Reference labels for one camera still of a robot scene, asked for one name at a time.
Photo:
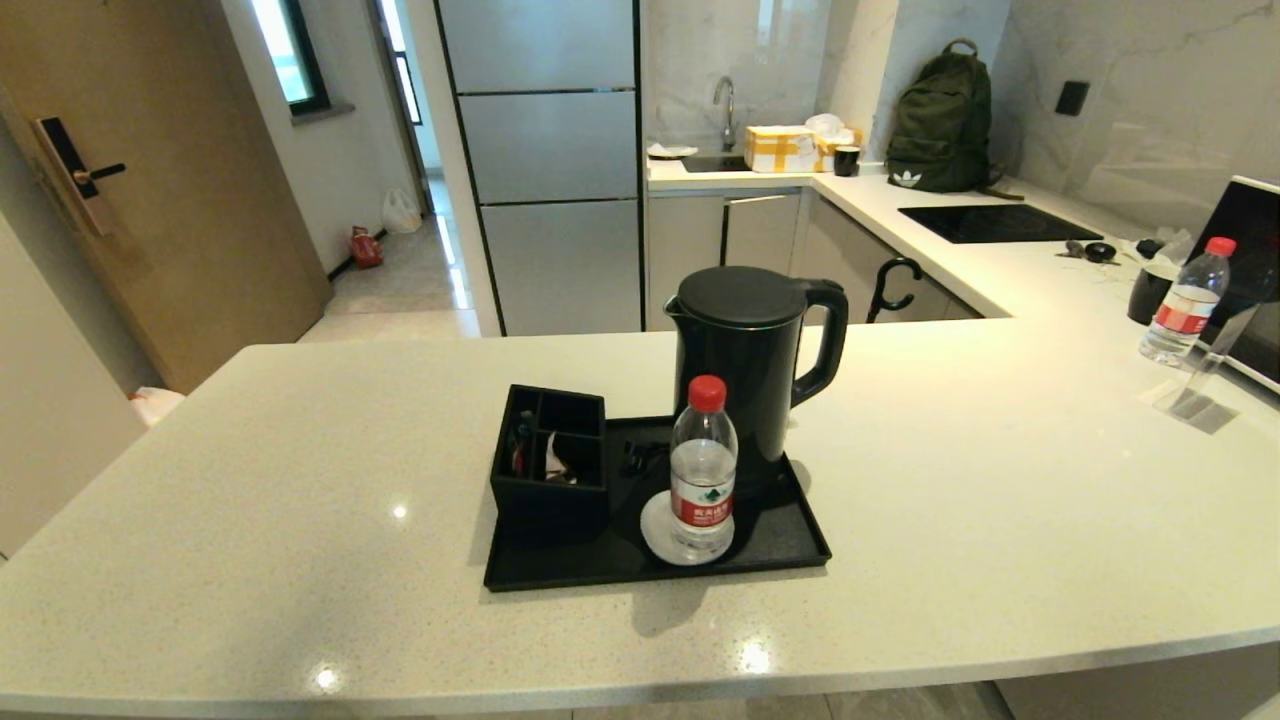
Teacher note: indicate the pink tea bag packet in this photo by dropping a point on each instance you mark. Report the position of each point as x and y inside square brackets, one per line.
[556, 460]

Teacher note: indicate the clear water bottle red cap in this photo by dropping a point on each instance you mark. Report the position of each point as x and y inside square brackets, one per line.
[1180, 310]
[703, 480]

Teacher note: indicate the black electric kettle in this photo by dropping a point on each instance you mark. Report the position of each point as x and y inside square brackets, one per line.
[760, 340]

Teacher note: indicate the black cup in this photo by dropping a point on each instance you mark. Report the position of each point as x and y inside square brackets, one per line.
[1147, 295]

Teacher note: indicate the grey cabinet door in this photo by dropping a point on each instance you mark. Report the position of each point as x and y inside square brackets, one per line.
[762, 235]
[684, 260]

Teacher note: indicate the red sachet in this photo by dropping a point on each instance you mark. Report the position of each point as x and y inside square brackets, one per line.
[518, 455]

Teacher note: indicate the black compartment organizer box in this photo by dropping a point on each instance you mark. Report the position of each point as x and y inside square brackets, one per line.
[545, 510]

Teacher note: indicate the dark kitchen sink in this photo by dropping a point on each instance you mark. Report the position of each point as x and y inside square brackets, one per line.
[715, 163]

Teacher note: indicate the white plate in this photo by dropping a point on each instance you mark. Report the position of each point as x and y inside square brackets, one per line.
[670, 150]

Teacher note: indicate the silver refrigerator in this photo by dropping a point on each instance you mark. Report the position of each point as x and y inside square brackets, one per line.
[550, 150]

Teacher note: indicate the black rectangular serving tray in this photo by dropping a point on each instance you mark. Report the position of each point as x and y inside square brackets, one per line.
[780, 545]

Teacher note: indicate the white box yellow tape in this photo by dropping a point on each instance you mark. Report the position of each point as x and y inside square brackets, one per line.
[780, 150]

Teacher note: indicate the chrome kitchen faucet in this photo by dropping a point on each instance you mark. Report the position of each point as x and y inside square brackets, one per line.
[728, 105]

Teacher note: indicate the black mug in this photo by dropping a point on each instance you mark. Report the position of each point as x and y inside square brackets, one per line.
[846, 162]

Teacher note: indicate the red plastic bag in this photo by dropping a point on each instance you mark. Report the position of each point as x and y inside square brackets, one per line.
[366, 248]

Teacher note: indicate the crumpled white plastic bag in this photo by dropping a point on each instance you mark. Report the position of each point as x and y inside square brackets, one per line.
[826, 124]

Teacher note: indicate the dark green backpack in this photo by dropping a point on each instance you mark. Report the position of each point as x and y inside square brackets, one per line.
[940, 120]

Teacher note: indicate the narrow dark framed glass door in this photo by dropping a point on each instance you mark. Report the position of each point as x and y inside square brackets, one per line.
[400, 60]

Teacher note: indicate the black induction cooktop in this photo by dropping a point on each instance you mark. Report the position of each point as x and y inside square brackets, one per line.
[1000, 224]

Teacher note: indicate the dark framed window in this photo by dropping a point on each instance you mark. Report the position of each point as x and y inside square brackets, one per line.
[290, 50]

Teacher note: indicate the brown wooden door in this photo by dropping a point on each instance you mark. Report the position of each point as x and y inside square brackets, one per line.
[200, 200]

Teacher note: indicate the black key bundle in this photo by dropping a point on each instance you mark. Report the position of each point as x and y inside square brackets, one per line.
[1098, 252]

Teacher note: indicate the pale pink white bag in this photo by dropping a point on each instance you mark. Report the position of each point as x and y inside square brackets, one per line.
[157, 405]

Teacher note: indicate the crumpled clear plastic wrap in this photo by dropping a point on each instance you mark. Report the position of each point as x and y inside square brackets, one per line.
[1172, 245]

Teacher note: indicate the clear acrylic sign holder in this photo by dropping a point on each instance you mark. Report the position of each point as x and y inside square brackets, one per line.
[1195, 400]

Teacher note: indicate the black electronic door lock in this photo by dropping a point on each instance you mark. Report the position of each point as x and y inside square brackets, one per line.
[65, 160]

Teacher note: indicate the black wall socket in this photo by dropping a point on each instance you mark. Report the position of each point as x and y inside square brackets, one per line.
[1071, 98]

